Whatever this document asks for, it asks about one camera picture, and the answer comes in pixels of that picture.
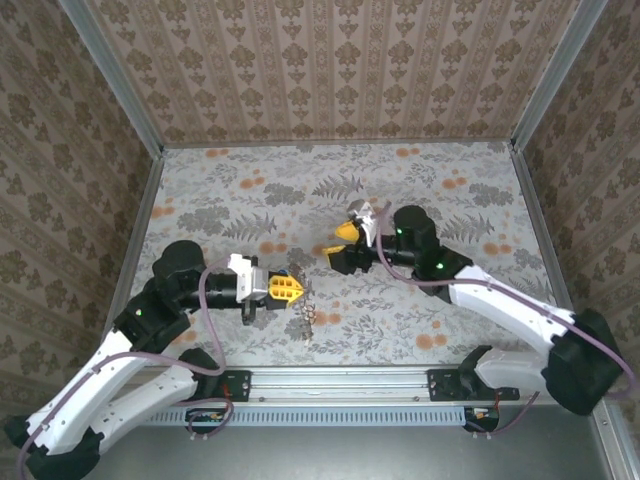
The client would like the aluminium side rail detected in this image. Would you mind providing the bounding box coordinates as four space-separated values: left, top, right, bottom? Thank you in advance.
509 144 576 311
107 149 166 321

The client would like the aluminium mounting rail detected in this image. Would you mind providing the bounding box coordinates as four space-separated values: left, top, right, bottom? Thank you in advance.
114 365 614 407

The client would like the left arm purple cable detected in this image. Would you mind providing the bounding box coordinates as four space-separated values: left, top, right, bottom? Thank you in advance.
14 257 236 480

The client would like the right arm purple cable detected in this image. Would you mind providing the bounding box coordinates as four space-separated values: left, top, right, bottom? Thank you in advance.
374 202 637 442

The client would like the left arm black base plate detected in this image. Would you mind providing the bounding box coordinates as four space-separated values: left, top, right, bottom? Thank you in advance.
217 368 252 403

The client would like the right aluminium side rail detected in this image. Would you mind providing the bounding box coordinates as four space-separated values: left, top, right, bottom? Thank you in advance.
509 144 576 311

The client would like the right aluminium corner post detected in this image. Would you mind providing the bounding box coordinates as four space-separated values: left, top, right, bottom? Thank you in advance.
509 0 609 151

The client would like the grey metal sheet panel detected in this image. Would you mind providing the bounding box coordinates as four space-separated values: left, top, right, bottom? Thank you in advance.
89 404 626 480

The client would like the left aluminium corner post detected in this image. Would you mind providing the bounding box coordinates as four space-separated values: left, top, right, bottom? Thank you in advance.
57 0 166 159

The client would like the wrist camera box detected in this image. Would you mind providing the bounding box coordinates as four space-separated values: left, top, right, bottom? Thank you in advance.
346 199 377 247
228 253 274 305

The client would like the grey slotted cable duct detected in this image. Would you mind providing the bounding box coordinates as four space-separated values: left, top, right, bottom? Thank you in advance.
134 405 494 428

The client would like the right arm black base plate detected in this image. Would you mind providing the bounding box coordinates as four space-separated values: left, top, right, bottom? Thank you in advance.
427 368 521 404

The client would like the left aluminium side rail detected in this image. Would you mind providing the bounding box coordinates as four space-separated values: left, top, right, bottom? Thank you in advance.
107 149 166 321

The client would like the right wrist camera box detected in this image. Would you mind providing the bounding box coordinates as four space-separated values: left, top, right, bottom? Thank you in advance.
346 199 377 247

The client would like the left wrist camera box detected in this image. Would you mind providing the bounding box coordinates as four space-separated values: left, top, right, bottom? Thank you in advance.
228 253 274 305

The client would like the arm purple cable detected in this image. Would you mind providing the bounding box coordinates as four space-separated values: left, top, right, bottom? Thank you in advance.
374 202 637 442
14 257 236 480

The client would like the aluminium corner post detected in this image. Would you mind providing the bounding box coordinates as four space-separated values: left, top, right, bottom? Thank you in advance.
57 0 166 159
509 0 609 151

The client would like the metal keyring with chain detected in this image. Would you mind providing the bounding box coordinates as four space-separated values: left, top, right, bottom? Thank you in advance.
288 264 317 347

